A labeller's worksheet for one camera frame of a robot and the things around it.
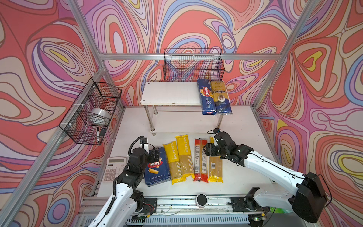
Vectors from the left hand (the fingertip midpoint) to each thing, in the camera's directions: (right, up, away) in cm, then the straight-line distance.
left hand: (151, 147), depth 81 cm
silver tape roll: (-24, +18, -12) cm, 32 cm away
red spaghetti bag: (+29, -13, +3) cm, 32 cm away
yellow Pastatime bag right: (+20, -7, +8) cm, 23 cm away
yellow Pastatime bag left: (+11, -6, +9) cm, 16 cm away
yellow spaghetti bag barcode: (+37, -12, +3) cm, 39 cm away
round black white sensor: (+28, -25, -11) cm, 39 cm away
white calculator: (-24, -12, +4) cm, 27 cm away
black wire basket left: (-31, +16, -9) cm, 36 cm away
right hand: (+34, -2, 0) cm, 34 cm away
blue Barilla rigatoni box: (+4, -14, -3) cm, 15 cm away
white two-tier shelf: (+11, +27, +42) cm, 51 cm away
